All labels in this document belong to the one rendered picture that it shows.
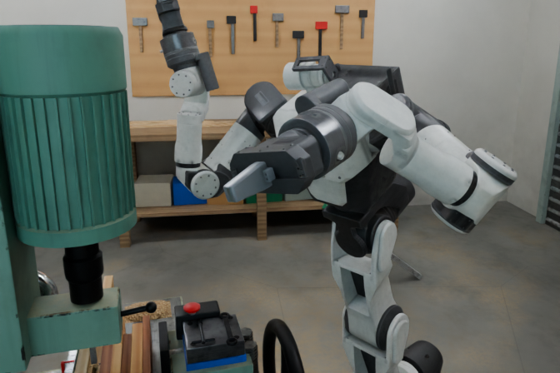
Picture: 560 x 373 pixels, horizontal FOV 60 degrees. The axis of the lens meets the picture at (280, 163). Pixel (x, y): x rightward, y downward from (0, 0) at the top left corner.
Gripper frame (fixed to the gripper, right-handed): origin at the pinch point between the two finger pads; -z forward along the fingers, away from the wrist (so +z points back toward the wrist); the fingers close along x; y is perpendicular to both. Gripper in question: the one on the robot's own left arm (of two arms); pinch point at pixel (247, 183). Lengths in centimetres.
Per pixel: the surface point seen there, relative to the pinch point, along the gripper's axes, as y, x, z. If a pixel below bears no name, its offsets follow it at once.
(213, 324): -29.3, 25.8, 4.5
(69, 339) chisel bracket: -20.8, 36.2, -14.7
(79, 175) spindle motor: 4.6, 24.6, -7.8
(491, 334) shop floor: -163, 54, 171
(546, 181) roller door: -162, 72, 366
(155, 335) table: -35, 45, 2
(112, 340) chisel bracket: -23.8, 33.1, -9.9
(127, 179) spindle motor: 0.7, 26.5, -0.2
